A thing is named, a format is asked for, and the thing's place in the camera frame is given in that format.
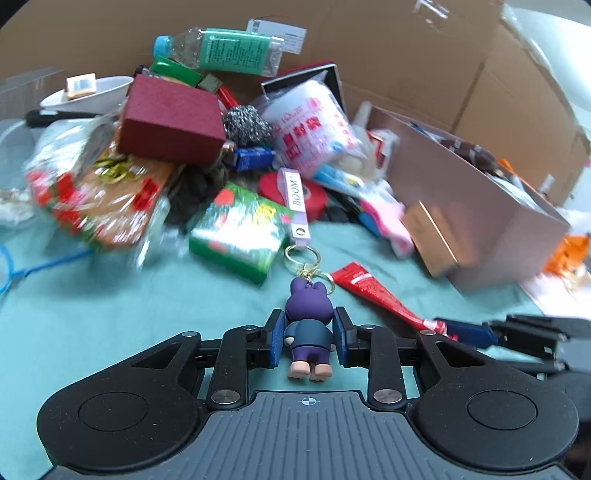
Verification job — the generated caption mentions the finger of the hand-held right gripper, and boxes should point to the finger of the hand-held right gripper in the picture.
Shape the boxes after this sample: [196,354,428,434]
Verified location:
[436,315,568,372]

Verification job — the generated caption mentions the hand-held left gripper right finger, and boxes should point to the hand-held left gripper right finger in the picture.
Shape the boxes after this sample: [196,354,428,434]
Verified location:
[333,306,518,411]

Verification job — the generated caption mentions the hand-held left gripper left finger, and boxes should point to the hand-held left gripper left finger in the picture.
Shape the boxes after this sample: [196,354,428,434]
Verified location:
[99,308,284,409]

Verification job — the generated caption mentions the purple figure keychain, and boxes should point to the purple figure keychain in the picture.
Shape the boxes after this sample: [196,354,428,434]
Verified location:
[276,168,345,383]

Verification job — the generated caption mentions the red tube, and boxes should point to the red tube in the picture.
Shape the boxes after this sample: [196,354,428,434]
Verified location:
[330,261,450,337]

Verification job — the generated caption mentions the small gold box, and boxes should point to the small gold box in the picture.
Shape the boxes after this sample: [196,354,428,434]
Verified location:
[402,200,460,279]

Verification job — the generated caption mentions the beige cardboard box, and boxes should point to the beige cardboard box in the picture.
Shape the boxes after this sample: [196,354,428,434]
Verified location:
[351,102,572,292]

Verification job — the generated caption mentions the orange bag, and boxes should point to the orange bag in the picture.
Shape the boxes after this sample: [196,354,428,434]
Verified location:
[542,233,591,278]

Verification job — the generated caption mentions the green printed box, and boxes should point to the green printed box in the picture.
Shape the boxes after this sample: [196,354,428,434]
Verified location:
[188,181,295,285]

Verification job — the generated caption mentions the pink plastic object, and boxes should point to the pink plastic object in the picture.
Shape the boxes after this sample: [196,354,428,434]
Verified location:
[360,198,416,259]

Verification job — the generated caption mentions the red tape roll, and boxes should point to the red tape roll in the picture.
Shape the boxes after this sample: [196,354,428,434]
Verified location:
[257,173,329,223]

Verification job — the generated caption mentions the teal table cloth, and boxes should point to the teal table cloth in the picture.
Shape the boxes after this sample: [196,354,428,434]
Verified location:
[0,194,555,480]

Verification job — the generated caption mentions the blue white tube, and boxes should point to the blue white tube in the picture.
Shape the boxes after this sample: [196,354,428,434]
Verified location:
[314,164,365,195]

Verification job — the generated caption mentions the dark cloth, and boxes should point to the dark cloth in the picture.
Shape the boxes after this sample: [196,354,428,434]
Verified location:
[164,162,232,228]

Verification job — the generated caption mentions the brown ball-shaped object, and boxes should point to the brown ball-shaped object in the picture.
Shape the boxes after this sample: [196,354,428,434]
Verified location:
[441,138,502,174]

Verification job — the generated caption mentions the small blue object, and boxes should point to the small blue object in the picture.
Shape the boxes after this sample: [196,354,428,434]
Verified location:
[235,146,276,172]

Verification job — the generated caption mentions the white red packet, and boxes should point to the white red packet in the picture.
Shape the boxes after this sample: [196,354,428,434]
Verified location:
[365,129,402,181]

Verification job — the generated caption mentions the red flower printed bag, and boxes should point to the red flower printed bag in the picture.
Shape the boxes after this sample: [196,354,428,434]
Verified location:
[25,115,185,268]

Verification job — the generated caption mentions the pink printed bag pack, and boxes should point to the pink printed bag pack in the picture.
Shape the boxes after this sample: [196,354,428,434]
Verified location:
[261,79,365,181]

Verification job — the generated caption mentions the steel wool scrubber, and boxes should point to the steel wool scrubber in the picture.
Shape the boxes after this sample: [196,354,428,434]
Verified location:
[222,105,274,141]

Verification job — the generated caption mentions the blue hoop net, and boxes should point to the blue hoop net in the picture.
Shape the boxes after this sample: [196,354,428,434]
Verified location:
[0,242,90,296]

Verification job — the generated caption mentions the dark red box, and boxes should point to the dark red box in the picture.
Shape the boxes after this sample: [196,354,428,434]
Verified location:
[115,74,227,166]

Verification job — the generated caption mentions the black red-rimmed gift box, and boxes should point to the black red-rimmed gift box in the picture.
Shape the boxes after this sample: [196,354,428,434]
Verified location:
[261,60,348,112]

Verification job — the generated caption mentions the large cardboard box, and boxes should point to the large cardboard box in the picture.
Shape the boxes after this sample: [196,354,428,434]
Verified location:
[0,0,591,208]

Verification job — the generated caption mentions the long green box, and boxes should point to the long green box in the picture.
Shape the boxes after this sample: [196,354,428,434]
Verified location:
[150,56,204,88]

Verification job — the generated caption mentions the green label plastic bottle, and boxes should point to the green label plastic bottle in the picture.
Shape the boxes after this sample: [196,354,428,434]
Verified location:
[153,27,284,78]

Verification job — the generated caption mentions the white bowl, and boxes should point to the white bowl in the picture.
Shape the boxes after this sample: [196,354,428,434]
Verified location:
[39,75,134,114]

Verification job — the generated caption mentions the white paper label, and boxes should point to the white paper label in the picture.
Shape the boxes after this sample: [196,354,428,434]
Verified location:
[246,17,308,55]

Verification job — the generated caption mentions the small tan box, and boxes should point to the small tan box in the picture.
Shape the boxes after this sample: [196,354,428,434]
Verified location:
[65,74,98,99]

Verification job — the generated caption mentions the clear plastic container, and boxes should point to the clear plastic container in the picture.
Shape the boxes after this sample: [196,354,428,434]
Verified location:
[0,67,65,121]

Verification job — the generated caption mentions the red handle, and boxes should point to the red handle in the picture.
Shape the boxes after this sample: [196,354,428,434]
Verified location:
[216,85,241,112]

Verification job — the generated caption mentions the black handle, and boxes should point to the black handle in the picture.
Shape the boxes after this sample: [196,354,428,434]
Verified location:
[24,109,100,127]

